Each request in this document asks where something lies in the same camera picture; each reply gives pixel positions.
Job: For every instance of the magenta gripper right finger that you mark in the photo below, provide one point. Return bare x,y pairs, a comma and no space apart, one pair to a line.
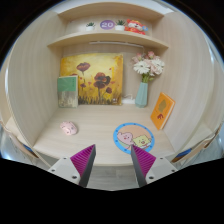
142,161

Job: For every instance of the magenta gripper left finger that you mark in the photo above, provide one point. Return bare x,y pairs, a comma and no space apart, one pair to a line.
83,162

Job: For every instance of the round cartoon mouse pad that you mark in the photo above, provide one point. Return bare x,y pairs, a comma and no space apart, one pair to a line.
128,134

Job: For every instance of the orange book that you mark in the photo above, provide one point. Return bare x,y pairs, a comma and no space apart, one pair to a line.
162,110

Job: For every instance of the white power adapter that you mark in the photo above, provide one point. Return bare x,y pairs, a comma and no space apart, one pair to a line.
128,100

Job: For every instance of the teal flower vase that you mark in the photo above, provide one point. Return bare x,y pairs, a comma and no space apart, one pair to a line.
142,95

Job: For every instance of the green book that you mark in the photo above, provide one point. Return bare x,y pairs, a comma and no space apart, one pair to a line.
67,88

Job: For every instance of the yellow poppy flower painting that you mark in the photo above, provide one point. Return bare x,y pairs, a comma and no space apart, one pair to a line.
100,77

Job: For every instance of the wooden desk shelf unit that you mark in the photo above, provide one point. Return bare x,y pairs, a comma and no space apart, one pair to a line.
192,77

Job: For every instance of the pink white flower bouquet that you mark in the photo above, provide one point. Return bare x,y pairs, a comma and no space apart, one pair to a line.
148,65

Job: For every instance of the left small potted plant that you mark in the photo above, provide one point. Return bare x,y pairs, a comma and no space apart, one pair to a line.
90,26

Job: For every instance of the small potted plant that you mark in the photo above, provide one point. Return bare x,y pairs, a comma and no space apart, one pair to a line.
120,25
90,26

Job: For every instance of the red plush toy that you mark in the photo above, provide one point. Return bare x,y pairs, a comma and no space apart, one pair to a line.
135,27

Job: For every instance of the right small potted plant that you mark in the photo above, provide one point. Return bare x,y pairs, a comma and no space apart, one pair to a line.
120,25

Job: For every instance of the purple round number sign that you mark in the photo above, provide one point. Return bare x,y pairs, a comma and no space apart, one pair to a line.
107,24

